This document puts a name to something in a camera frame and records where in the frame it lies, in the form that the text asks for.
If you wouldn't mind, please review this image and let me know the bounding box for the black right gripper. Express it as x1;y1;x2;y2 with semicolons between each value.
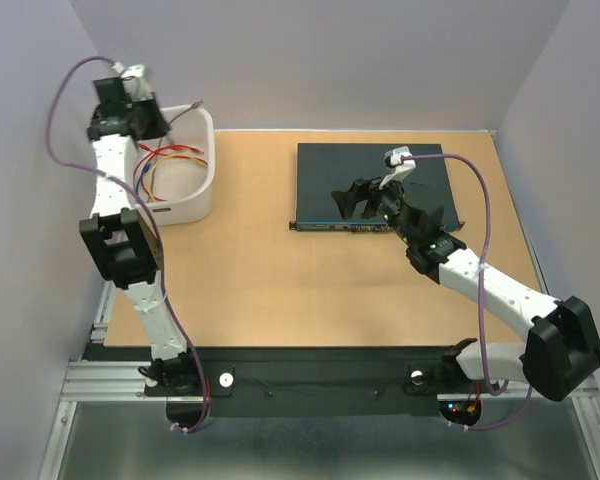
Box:
331;169;416;246

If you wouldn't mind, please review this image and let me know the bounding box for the red patch cable looped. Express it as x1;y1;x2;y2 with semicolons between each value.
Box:
130;142;179;204

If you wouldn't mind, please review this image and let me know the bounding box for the yellow patch cable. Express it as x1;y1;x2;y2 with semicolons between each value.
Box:
147;152;209;201

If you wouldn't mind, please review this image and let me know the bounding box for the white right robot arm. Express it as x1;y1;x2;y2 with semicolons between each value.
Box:
331;179;600;401

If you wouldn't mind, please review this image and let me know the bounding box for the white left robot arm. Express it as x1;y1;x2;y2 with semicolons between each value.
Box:
79;77;203;396

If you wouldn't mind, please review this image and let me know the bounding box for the white plastic basket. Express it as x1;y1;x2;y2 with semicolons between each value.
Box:
99;103;217;227

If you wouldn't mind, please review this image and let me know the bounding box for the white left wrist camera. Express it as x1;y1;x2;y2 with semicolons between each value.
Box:
112;62;154;102

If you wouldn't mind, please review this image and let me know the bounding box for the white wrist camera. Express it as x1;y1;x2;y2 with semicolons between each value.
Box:
112;62;154;102
379;146;416;190

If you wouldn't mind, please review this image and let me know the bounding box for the dark blue network switch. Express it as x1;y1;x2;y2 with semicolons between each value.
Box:
289;143;464;233

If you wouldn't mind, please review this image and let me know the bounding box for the red cable in basket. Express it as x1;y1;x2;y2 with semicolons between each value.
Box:
149;143;204;156

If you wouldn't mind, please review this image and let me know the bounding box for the blue cable in basket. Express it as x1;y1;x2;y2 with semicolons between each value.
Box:
136;159;154;205

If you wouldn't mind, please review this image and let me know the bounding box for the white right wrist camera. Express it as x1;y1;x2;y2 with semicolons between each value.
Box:
379;146;416;190

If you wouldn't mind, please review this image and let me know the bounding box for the grey cable in basket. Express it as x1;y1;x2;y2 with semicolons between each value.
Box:
157;99;206;149

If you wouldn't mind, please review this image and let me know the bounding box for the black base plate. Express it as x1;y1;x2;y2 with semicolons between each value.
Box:
79;344;576;419

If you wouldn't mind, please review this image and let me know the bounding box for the aluminium frame rail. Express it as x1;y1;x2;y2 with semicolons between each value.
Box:
60;361;600;403

